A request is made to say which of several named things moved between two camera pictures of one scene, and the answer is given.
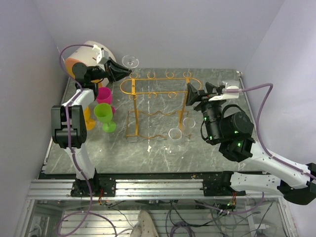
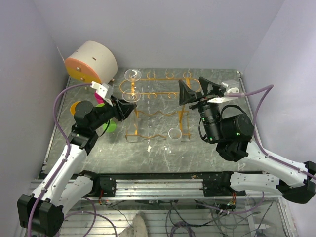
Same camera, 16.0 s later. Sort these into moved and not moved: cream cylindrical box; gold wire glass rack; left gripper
Moved: left gripper
Not moved: cream cylindrical box; gold wire glass rack
